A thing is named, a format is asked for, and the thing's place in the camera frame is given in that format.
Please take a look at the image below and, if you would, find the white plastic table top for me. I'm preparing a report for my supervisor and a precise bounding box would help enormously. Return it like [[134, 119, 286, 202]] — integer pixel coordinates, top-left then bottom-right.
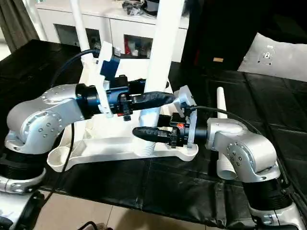
[[46, 52, 199, 173]]

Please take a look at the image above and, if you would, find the white plastic table leg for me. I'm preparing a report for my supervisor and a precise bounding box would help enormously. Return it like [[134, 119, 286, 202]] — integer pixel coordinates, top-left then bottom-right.
[[69, 0, 93, 59], [133, 0, 186, 158], [215, 86, 239, 181]]

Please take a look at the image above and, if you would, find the white glass-door cabinet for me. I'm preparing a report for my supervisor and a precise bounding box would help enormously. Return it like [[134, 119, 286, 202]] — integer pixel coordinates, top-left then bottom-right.
[[36, 0, 189, 63]]

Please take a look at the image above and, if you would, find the small clutter pile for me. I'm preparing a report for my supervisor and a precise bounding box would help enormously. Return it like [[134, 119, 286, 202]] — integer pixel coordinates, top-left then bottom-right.
[[122, 0, 146, 16]]

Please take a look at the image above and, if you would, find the dark bag on cabinet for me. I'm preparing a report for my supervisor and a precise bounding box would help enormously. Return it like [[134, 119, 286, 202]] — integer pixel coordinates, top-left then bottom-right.
[[143, 0, 161, 13]]

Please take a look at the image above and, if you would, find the black work mat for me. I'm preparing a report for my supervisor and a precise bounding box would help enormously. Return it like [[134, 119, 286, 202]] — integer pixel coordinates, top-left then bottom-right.
[[0, 39, 307, 228]]

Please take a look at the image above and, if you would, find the grey curtain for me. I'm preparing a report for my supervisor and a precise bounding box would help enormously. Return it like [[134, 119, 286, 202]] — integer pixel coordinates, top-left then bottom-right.
[[0, 0, 40, 52]]

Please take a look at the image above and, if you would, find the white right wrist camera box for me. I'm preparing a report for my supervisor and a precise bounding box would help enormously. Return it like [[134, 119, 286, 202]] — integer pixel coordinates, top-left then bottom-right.
[[173, 85, 197, 147]]

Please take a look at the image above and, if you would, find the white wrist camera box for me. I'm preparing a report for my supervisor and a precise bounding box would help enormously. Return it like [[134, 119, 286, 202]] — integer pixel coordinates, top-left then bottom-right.
[[173, 85, 197, 147], [94, 41, 119, 117]]

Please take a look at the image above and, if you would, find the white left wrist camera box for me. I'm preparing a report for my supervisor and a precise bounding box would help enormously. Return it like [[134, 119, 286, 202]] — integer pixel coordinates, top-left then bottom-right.
[[94, 41, 119, 117]]

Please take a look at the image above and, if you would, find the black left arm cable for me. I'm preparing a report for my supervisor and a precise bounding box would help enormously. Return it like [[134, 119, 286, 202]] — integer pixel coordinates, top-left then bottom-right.
[[48, 48, 102, 192]]

